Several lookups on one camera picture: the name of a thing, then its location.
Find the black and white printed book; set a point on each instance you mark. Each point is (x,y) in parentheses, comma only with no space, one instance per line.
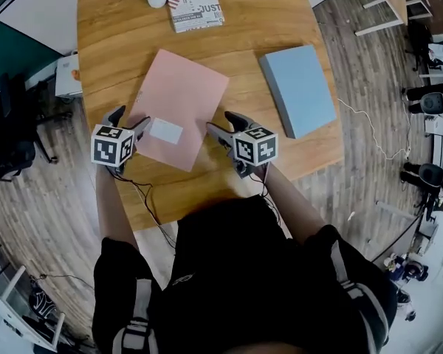
(197,9)

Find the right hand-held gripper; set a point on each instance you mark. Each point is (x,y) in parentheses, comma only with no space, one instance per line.
(256,146)

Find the black office chair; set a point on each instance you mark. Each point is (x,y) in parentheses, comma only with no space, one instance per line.
(14,98)
(7,160)

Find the wooden table with white legs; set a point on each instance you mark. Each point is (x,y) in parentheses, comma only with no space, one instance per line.
(397,9)

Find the person's black clothing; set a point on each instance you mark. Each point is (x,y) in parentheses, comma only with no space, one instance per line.
(243,271)

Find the person's left forearm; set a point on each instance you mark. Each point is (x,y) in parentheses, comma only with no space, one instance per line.
(112,205)

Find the person's right forearm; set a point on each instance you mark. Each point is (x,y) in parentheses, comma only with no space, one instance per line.
(291,201)

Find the pink file box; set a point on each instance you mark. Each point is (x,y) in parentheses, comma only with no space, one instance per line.
(181,94)

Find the white storage box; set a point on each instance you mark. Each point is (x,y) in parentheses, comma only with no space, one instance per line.
(68,76)

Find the blue file box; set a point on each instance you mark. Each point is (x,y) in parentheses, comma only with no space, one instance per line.
(302,87)

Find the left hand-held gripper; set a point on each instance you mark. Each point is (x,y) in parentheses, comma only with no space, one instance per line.
(105,149)

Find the green partition panel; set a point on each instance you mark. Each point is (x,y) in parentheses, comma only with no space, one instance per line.
(14,50)

